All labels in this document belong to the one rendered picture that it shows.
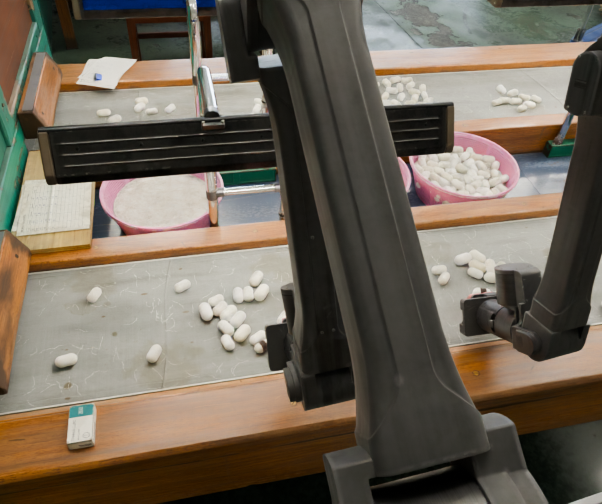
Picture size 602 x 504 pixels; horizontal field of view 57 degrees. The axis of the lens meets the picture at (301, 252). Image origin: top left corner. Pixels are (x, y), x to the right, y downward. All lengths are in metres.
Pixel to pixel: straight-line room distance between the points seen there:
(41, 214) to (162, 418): 0.53
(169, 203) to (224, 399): 0.53
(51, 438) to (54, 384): 0.11
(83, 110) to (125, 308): 0.71
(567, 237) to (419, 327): 0.51
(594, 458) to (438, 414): 1.67
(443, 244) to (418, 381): 0.94
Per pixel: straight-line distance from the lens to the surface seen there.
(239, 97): 1.63
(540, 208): 1.37
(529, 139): 1.68
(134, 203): 1.29
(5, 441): 0.95
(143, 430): 0.90
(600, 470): 1.96
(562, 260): 0.81
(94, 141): 0.84
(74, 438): 0.90
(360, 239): 0.30
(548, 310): 0.84
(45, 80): 1.56
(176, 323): 1.03
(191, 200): 1.28
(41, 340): 1.07
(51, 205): 1.26
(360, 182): 0.31
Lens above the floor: 1.55
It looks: 45 degrees down
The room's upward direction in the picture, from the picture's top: 5 degrees clockwise
